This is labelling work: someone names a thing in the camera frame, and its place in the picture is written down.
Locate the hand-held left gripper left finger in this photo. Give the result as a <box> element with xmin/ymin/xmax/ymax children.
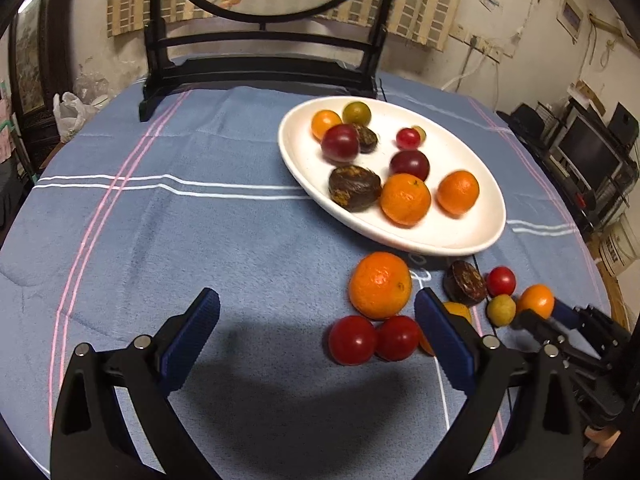
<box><xmin>50</xmin><ymin>287</ymin><xmax>221</xmax><ymax>480</ymax></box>

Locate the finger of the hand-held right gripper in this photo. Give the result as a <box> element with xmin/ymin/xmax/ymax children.
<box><xmin>510</xmin><ymin>310</ymin><xmax>581</xmax><ymax>358</ymax></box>
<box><xmin>550</xmin><ymin>301</ymin><xmax>601</xmax><ymax>330</ymax></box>

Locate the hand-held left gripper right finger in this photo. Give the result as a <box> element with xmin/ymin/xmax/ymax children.
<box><xmin>414</xmin><ymin>287</ymin><xmax>586</xmax><ymax>480</ymax></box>

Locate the smooth orange with green stem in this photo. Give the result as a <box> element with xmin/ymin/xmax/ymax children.
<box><xmin>516</xmin><ymin>284</ymin><xmax>556</xmax><ymax>320</ymax></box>

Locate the white oval plate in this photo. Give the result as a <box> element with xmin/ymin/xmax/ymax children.
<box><xmin>278</xmin><ymin>95</ymin><xmax>507</xmax><ymax>256</ymax></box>

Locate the large bumpy orange mandarin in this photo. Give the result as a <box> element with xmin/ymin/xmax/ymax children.
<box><xmin>380</xmin><ymin>173</ymin><xmax>432</xmax><ymax>227</ymax></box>

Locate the small orange mandarin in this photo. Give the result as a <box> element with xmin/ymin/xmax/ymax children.
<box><xmin>437</xmin><ymin>170</ymin><xmax>481</xmax><ymax>216</ymax></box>

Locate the dark wrinkled passion fruit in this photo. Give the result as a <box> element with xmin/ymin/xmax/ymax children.
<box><xmin>443</xmin><ymin>260</ymin><xmax>488</xmax><ymax>307</ymax></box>
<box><xmin>328</xmin><ymin>165</ymin><xmax>383</xmax><ymax>212</ymax></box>
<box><xmin>350</xmin><ymin>123</ymin><xmax>379</xmax><ymax>154</ymax></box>

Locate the dark red plum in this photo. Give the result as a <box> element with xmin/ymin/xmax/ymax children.
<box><xmin>389</xmin><ymin>149</ymin><xmax>431</xmax><ymax>183</ymax></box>
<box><xmin>320</xmin><ymin>124</ymin><xmax>361</xmax><ymax>163</ymax></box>

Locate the green-orange citrus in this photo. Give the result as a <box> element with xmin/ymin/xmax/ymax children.
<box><xmin>342</xmin><ymin>101</ymin><xmax>372</xmax><ymax>126</ymax></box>

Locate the smooth orange tomato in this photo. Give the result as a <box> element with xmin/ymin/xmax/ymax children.
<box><xmin>311</xmin><ymin>110</ymin><xmax>343</xmax><ymax>141</ymax></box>

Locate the person's right hand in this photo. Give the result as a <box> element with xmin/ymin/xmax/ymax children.
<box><xmin>586</xmin><ymin>427</ymin><xmax>621</xmax><ymax>461</ymax></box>

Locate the yellow-orange tomato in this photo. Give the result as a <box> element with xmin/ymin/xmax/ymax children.
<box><xmin>419</xmin><ymin>301</ymin><xmax>473</xmax><ymax>356</ymax></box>

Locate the white plastic bucket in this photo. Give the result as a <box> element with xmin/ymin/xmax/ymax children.
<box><xmin>597</xmin><ymin>210</ymin><xmax>640</xmax><ymax>278</ymax></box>

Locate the blue striped tablecloth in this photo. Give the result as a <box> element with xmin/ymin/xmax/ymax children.
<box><xmin>0</xmin><ymin>72</ymin><xmax>626</xmax><ymax>480</ymax></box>

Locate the black monitor and electronics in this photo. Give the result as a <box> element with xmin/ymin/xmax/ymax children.
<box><xmin>505</xmin><ymin>105</ymin><xmax>640</xmax><ymax>231</ymax></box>

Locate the computer monitor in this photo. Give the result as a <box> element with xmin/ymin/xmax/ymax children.
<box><xmin>555</xmin><ymin>112</ymin><xmax>626</xmax><ymax>181</ymax></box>

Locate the white plastic bag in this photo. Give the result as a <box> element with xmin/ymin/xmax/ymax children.
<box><xmin>52</xmin><ymin>91</ymin><xmax>111</xmax><ymax>140</ymax></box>

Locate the dark wooden framed picture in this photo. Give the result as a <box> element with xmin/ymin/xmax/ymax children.
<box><xmin>7</xmin><ymin>0</ymin><xmax>66</xmax><ymax>136</ymax></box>

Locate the checked beige curtain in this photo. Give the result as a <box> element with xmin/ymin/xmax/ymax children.
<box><xmin>106</xmin><ymin>0</ymin><xmax>473</xmax><ymax>53</ymax></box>

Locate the white power cable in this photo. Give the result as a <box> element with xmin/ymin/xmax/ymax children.
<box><xmin>440</xmin><ymin>47</ymin><xmax>476</xmax><ymax>92</ymax></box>

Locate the framed wall notice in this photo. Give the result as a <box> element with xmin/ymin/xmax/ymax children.
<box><xmin>557</xmin><ymin>0</ymin><xmax>583</xmax><ymax>41</ymax></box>

